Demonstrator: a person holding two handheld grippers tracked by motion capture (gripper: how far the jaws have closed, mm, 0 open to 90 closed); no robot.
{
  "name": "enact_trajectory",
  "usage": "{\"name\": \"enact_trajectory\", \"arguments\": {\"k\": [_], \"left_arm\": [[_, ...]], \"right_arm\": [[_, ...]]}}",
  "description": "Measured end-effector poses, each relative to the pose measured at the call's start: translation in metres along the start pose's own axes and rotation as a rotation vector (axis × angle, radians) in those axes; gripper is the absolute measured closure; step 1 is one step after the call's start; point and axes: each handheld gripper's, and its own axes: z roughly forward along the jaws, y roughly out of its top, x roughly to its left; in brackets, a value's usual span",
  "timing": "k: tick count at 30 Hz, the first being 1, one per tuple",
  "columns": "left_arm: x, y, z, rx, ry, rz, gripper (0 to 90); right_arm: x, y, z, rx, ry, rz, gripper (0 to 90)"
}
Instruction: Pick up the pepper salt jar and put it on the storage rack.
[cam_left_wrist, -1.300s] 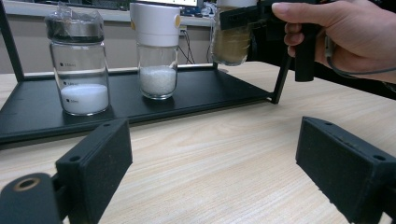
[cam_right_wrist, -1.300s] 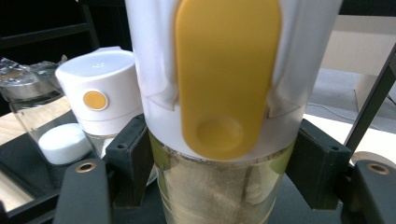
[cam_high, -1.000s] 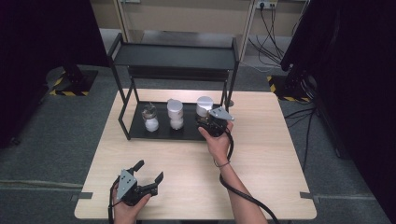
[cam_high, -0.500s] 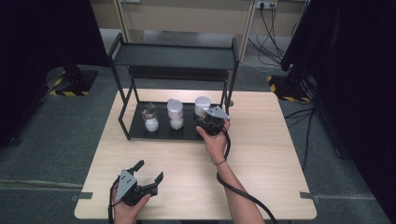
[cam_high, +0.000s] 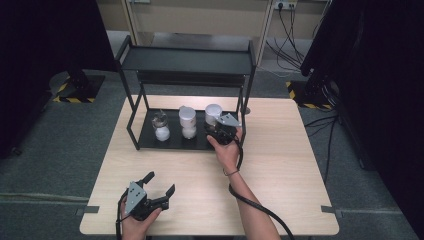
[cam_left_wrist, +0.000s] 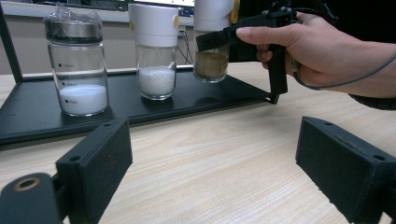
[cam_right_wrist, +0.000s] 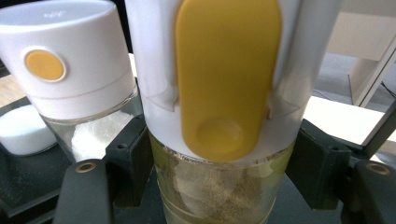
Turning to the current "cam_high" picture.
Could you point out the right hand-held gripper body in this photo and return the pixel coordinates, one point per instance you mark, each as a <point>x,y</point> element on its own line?
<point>224,131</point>

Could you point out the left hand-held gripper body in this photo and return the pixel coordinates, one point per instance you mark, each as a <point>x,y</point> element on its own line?
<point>136,198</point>

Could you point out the white-lidded jar of tan powder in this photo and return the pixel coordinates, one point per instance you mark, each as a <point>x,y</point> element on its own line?
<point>213,113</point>

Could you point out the white-lidded jar of white powder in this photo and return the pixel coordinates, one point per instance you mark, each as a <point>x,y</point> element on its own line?
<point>187,121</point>

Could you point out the glass shaker with silver lid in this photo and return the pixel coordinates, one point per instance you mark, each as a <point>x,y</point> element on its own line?
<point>161,128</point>

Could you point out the black metal two-tier rack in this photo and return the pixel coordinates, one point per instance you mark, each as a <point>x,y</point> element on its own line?
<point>186,66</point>

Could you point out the person's right hand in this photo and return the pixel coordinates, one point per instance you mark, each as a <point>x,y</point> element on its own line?
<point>228,155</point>

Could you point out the person's left hand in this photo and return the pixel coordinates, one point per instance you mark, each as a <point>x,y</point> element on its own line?
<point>136,230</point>

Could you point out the thin wrist band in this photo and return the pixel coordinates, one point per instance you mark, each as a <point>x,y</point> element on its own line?
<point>230,172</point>

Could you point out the grey tape strip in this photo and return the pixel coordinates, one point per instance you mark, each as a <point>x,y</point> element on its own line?
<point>88,209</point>
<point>331,210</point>

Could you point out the black stand base striped tape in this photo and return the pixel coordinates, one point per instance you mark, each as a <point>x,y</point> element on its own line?
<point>308,93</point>
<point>78,88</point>

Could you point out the black curtain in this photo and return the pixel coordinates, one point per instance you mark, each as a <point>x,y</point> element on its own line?
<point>383,83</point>
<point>40,66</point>

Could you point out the white wall socket strip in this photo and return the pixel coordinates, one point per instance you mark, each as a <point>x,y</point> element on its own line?
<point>286,4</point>

